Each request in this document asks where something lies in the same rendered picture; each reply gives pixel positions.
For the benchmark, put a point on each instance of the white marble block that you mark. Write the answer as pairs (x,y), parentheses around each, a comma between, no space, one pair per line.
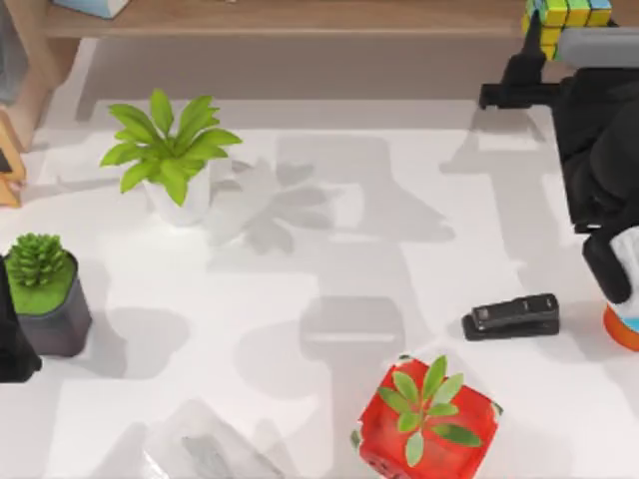
(199,444)

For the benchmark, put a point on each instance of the leafy plant in white pot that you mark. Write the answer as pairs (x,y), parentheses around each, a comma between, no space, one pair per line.
(170,154)

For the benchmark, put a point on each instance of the wooden framed blackboard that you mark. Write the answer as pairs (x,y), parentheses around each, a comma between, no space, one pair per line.
(10,189)

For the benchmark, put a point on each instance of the orange and blue round object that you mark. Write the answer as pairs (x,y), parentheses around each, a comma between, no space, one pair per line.
(616,332)

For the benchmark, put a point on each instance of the wooden shelf unit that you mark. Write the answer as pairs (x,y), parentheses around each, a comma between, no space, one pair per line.
(299,21)

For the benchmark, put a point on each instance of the grey object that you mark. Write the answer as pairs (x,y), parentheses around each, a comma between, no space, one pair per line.
(9,50)

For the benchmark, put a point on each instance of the succulent in dark grey pot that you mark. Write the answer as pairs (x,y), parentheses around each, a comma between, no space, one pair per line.
(47,304)

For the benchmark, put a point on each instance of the pale grey rounded box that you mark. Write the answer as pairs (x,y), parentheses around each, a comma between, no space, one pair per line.
(599,46)

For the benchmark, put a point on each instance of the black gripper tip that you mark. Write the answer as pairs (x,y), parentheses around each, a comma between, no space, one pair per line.
(12,344)

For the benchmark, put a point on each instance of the multicoloured puzzle cube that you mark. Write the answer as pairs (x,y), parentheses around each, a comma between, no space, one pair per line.
(574,12)

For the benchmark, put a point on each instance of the blue and white box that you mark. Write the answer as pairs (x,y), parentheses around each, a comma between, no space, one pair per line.
(85,7)

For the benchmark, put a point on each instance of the black stapler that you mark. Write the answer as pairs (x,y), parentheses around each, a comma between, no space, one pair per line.
(514,317)

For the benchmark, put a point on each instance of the plant in red pot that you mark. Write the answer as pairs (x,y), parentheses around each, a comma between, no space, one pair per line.
(399,439)

